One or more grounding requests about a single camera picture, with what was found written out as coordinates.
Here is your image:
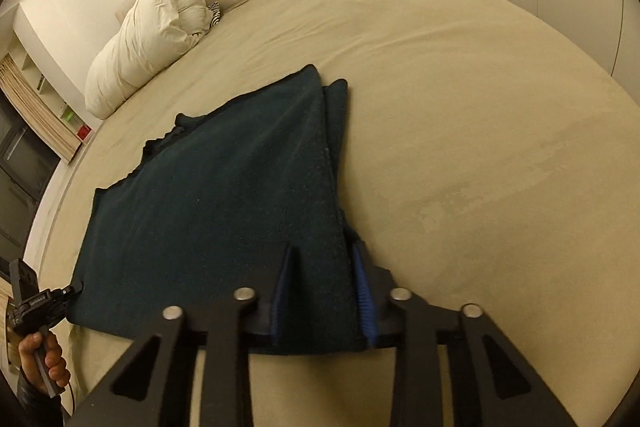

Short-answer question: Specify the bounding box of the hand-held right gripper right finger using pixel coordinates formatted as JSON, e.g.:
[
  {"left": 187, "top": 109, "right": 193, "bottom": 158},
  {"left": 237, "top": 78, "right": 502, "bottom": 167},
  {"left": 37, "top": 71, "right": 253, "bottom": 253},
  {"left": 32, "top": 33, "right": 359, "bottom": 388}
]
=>
[{"left": 350, "top": 241, "right": 582, "bottom": 427}]

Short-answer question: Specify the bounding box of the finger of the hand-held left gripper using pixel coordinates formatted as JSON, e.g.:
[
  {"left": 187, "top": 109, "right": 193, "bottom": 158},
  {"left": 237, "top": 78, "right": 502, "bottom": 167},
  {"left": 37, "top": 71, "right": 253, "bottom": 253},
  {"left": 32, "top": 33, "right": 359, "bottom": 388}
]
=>
[{"left": 60, "top": 284, "right": 84, "bottom": 307}]

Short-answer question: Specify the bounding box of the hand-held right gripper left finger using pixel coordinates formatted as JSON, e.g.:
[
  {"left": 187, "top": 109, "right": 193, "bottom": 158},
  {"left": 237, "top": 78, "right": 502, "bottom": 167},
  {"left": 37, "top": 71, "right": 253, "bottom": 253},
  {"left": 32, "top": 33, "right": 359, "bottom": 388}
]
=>
[{"left": 65, "top": 244, "right": 302, "bottom": 427}]

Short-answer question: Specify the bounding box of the dark teal knit sweater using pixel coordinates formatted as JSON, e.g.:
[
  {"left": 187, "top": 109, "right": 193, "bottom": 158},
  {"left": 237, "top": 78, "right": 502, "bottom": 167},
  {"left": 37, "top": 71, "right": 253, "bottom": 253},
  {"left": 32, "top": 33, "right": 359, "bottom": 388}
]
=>
[{"left": 65, "top": 64, "right": 397, "bottom": 356}]

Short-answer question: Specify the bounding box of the person's left forearm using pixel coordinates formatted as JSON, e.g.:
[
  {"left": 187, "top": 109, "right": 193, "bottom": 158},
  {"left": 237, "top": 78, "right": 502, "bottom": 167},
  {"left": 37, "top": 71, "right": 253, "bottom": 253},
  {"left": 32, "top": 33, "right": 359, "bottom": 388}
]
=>
[{"left": 14, "top": 367, "right": 65, "bottom": 427}]

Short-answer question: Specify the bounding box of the person's left hand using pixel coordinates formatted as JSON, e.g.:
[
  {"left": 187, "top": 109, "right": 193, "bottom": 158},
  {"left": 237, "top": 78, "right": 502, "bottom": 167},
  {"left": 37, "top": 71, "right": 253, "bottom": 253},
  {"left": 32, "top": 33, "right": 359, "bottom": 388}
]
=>
[{"left": 18, "top": 330, "right": 72, "bottom": 392}]

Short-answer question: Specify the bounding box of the bed with beige sheet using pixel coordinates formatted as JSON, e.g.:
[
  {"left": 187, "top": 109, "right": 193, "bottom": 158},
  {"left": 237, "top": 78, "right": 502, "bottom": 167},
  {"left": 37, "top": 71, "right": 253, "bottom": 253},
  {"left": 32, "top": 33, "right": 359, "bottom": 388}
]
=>
[{"left": 22, "top": 0, "right": 640, "bottom": 427}]

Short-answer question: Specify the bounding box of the white open shelf unit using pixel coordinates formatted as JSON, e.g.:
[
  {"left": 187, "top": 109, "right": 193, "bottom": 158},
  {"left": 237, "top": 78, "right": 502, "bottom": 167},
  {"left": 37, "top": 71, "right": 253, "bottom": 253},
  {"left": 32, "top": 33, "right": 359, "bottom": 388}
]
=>
[{"left": 10, "top": 2, "right": 96, "bottom": 144}]

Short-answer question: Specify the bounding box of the rolled white duvet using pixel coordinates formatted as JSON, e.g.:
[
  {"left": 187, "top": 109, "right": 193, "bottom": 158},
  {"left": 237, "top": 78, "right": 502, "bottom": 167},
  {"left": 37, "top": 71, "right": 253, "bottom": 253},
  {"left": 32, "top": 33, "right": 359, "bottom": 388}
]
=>
[{"left": 84, "top": 0, "right": 214, "bottom": 120}]

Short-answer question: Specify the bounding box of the wall shelf with items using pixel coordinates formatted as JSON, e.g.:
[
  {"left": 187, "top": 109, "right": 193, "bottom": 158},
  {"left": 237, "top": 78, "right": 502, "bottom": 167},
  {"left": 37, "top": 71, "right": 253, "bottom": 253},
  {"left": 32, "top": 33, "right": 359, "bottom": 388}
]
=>
[{"left": 0, "top": 54, "right": 84, "bottom": 166}]

